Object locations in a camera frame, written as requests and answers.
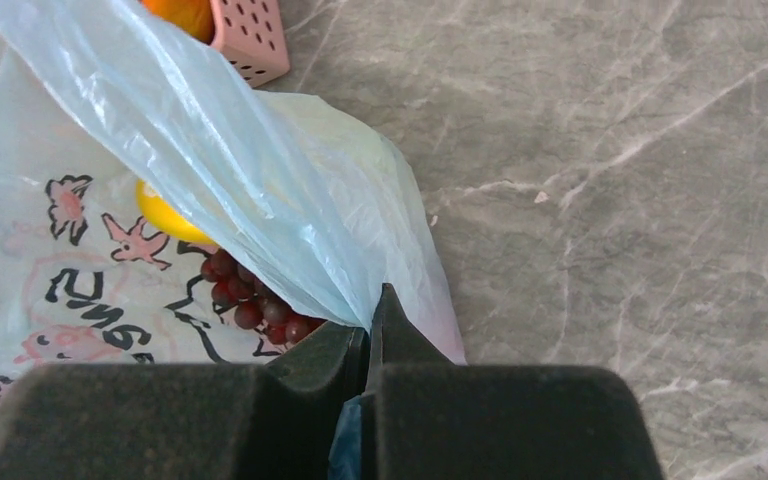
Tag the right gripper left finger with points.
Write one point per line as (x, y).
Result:
(183, 421)

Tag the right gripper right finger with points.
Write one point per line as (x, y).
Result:
(425, 417)

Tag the dark purple fake grapes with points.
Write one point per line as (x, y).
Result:
(252, 306)

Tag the yellow fake starfruit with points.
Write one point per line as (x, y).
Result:
(166, 219)

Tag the light blue plastic bag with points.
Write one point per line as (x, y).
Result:
(101, 101)

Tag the red orange fake mango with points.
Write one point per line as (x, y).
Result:
(195, 17)

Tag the pink plastic basket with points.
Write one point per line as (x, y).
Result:
(250, 35)

